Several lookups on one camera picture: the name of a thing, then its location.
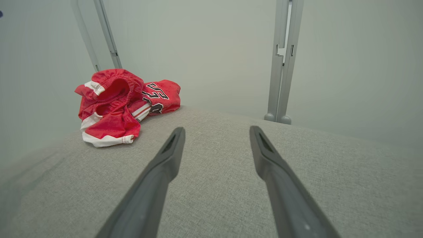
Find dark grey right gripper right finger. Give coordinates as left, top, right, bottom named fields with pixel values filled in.
left=249, top=125, right=341, bottom=238

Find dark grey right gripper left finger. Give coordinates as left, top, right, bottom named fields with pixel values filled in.
left=95, top=127, right=186, bottom=238

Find red shorts with white band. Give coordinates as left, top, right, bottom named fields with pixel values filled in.
left=74, top=68, right=145, bottom=148

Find red jersey with black numbers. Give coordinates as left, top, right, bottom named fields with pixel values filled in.
left=132, top=79, right=181, bottom=121

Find grey metal post with feet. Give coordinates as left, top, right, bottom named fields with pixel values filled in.
left=264, top=0, right=305, bottom=125

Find slim grey metal post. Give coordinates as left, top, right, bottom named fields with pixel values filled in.
left=70, top=0, right=123, bottom=72

